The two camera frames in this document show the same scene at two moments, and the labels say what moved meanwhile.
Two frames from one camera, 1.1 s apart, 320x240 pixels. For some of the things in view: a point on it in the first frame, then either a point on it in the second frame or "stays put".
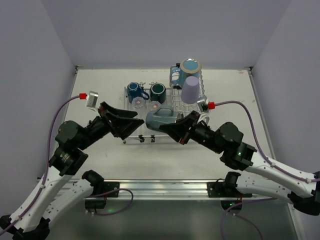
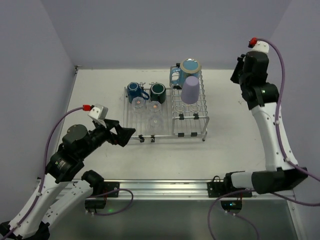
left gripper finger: [109, 110] to [111, 124]
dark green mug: [158, 92] stays put
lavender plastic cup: [190, 90] stays put
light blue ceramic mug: [188, 67] stays put
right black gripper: [190, 128] to [236, 72]
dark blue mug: [133, 90] stays put
